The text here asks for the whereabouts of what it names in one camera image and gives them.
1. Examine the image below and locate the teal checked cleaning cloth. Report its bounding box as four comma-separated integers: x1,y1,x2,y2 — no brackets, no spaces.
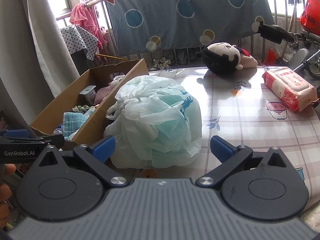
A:
62,112,88,141

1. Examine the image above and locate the green white rope knot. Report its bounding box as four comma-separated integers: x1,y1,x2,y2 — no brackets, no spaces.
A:
72,105,89,114

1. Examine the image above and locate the white yogurt cup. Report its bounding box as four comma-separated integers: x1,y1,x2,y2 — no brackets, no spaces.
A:
79,85,96,105

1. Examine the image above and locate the pink knitted sponge pad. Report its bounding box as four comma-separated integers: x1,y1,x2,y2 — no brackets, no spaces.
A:
94,86,112,105

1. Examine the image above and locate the pink round plush toy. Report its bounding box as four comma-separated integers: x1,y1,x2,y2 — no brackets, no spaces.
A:
109,75,125,89

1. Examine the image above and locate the person's left hand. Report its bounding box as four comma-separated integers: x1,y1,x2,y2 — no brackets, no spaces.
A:
0,164,16,229

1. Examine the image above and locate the brown cardboard box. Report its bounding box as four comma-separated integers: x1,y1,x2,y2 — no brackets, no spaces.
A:
30,59,149,150

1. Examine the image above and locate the light blue plastic bag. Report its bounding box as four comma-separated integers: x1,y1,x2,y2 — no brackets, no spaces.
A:
104,75,202,169

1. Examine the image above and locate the black-haired plush doll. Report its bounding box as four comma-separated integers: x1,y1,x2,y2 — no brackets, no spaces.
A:
195,42,258,76

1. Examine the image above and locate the pink wet wipes pack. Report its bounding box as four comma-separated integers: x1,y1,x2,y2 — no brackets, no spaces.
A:
263,67,319,112

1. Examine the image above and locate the polka dot hanging cloth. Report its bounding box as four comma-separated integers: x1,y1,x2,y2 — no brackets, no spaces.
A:
60,25,99,61

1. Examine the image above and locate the wheelchair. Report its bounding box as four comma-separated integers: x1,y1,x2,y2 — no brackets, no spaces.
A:
289,29,319,80

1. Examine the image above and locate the black padded armrest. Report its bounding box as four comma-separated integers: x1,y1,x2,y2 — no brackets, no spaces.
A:
257,20,295,44

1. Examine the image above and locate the pink hanging garment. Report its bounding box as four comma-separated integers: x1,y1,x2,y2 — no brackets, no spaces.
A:
69,0,105,52

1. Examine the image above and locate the blue quilt with circles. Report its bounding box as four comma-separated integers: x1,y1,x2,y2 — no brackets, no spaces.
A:
106,0,274,56

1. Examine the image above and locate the red plastic bag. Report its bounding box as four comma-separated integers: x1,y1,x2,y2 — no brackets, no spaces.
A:
299,0,320,36

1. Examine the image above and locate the yellow broom handle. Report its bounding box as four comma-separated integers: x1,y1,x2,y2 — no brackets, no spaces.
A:
95,53,128,61

